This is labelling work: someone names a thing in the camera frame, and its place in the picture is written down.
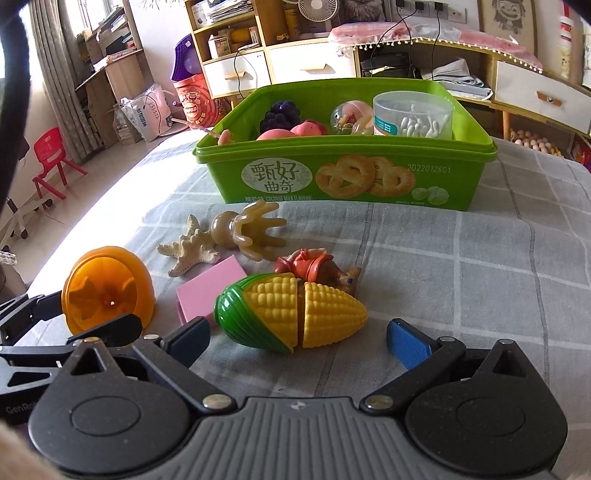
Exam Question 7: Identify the wooden desk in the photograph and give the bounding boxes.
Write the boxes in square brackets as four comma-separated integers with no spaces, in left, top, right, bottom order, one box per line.
[76,0,144,148]

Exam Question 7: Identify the wooden TV cabinet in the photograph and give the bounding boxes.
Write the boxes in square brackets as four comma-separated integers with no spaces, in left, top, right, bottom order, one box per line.
[268,28,591,148]

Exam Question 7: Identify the toy corn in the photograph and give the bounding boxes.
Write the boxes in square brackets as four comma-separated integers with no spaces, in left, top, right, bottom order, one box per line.
[213,272,369,354]

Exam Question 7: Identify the folded light cloth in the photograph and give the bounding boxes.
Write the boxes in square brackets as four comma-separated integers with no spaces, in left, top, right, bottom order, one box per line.
[420,58,490,100]

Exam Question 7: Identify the red cartoon bucket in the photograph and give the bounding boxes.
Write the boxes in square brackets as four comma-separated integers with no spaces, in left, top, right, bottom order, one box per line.
[173,76,229,127]

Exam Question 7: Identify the black curved cable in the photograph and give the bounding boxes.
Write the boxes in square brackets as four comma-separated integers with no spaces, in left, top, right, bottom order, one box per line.
[0,0,33,204]

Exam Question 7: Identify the white desk fan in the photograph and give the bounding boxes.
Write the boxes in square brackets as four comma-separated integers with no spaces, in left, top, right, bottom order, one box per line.
[298,0,342,38]

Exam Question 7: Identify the pink block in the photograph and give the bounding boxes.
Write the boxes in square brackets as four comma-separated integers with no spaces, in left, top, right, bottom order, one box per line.
[175,256,249,324]

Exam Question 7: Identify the pink lace cloth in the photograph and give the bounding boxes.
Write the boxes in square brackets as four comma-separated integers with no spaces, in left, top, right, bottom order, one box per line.
[329,22,543,70]

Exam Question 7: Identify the white drawer wooden handle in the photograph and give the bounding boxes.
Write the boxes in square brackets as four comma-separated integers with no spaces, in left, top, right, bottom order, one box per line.
[268,41,358,85]
[202,53,271,96]
[494,60,591,123]

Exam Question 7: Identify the small red-dress figurine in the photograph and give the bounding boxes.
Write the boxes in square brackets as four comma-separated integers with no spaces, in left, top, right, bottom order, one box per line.
[274,248,363,296]

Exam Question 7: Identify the wooden shelf unit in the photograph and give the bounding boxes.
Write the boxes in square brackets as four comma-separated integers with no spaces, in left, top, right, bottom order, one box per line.
[185,0,273,100]

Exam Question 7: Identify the egg tray with eggs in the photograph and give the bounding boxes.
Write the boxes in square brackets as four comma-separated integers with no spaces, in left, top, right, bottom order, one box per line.
[508,128,566,158]

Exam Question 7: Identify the beige curtain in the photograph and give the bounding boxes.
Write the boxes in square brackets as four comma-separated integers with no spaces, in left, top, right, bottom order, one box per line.
[30,0,105,162]

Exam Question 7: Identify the purple bag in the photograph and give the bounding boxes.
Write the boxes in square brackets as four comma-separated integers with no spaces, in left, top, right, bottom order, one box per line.
[171,34,206,81]

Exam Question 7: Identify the green plastic box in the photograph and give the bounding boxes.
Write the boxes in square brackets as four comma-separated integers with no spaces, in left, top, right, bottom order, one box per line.
[193,78,498,212]

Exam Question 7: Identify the person's beige clothing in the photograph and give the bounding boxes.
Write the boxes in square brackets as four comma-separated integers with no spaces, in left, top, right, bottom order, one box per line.
[0,422,63,480]

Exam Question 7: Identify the framed cat picture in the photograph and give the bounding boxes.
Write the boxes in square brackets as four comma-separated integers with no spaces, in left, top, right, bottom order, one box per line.
[344,0,386,17]

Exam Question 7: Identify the black device on shelf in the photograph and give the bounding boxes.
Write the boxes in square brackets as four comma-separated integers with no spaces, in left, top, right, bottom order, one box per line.
[359,51,419,79]

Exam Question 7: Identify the red white bottle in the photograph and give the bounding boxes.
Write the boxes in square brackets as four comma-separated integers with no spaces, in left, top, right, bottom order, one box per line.
[558,14,578,84]

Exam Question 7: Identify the white chair base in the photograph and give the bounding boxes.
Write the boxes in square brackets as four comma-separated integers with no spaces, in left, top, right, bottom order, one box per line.
[0,196,51,241]

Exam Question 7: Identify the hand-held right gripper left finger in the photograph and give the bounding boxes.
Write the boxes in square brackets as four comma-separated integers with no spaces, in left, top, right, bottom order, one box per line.
[52,318,236,416]

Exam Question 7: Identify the clear cotton swab jar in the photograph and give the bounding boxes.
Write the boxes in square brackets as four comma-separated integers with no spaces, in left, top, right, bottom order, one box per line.
[373,91,454,140]

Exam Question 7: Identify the purple toy grapes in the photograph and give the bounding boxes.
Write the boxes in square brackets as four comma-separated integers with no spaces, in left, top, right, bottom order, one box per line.
[259,100,300,136]

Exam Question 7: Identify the orange toy half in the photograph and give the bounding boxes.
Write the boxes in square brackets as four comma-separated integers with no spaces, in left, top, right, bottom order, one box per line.
[61,246,155,337]

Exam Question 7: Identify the wall socket row with chargers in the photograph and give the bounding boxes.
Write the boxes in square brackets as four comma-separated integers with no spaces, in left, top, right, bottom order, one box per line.
[394,0,467,24]

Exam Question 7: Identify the tan octopus toy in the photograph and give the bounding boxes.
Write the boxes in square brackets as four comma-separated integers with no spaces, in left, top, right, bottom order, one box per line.
[210,202,288,261]

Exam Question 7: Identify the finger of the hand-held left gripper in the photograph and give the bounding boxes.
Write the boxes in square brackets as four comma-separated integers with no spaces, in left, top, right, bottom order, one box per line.
[0,291,63,344]
[0,314,143,365]

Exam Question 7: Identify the tan starfish toy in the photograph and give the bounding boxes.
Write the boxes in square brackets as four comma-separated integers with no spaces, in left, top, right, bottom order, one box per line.
[157,215,222,278]

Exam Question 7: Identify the clear capsule ball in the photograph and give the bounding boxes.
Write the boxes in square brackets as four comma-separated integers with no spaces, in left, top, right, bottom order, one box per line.
[330,100,375,136]

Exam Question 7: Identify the framed cartoon drawing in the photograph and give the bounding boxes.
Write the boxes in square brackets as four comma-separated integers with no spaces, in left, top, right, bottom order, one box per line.
[480,0,539,49]

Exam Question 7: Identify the red plastic chair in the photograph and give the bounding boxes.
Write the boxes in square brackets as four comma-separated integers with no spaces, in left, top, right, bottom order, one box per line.
[32,128,88,199]

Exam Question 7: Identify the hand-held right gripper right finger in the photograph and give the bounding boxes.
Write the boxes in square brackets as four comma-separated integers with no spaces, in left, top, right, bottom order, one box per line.
[360,318,543,414]

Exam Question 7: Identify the pink pig toy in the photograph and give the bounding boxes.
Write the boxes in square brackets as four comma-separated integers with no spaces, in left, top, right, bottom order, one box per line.
[256,119,329,140]

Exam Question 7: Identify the white plastic sack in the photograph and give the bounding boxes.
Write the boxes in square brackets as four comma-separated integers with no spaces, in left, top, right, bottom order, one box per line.
[121,84,174,143]

